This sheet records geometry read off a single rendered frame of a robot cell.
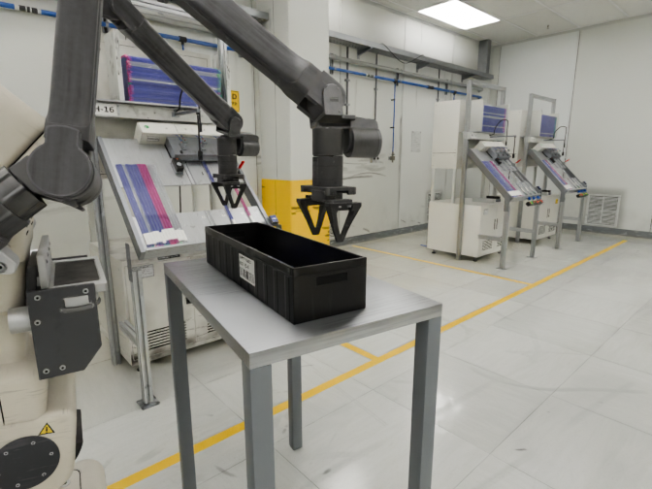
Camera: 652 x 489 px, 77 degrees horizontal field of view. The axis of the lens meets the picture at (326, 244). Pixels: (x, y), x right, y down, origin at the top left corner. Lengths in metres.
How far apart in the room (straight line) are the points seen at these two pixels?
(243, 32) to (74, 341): 0.61
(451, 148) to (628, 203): 3.33
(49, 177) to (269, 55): 0.39
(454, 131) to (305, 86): 4.10
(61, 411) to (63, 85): 0.58
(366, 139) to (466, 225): 4.01
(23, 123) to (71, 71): 0.15
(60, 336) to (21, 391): 0.12
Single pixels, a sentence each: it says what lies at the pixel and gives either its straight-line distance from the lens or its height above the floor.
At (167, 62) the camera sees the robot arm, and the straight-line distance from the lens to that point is 1.17.
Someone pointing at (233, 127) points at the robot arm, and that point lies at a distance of 1.25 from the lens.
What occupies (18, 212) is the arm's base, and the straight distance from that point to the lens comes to 0.71.
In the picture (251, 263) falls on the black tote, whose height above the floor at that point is 0.88.
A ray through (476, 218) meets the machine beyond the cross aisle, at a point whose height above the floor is 0.48.
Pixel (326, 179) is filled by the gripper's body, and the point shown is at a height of 1.07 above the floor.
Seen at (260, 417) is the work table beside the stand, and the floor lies 0.68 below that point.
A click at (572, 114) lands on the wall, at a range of 7.60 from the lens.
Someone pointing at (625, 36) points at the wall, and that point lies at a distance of 7.60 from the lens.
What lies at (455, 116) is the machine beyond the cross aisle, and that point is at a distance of 4.82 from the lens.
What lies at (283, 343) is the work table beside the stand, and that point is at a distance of 0.73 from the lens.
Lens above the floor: 1.11
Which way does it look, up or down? 12 degrees down
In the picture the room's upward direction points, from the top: straight up
